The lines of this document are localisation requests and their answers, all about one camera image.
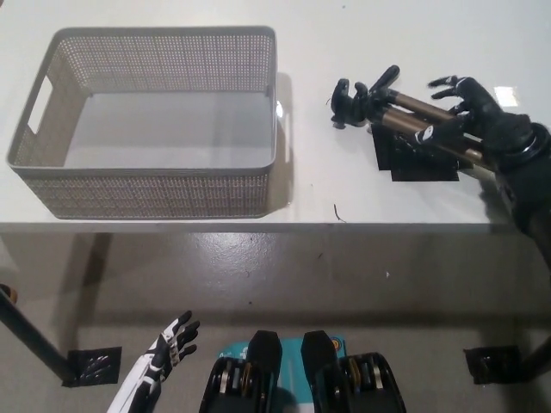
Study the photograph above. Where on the black right hand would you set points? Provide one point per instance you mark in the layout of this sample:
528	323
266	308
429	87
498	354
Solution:
495	125

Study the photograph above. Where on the white and black left hand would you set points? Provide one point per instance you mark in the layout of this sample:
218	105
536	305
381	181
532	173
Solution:
159	357

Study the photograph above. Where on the bronze and black tripod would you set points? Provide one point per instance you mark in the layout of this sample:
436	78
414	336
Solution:
357	107

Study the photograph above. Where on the black tape patch on desk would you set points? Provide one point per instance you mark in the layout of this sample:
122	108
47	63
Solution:
413	163

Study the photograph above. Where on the black tape patch on floor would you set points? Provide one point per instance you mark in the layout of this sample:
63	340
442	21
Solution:
92	365
490	365

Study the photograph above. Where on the grey perforated plastic basket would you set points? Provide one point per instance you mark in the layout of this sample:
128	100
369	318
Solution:
142	193

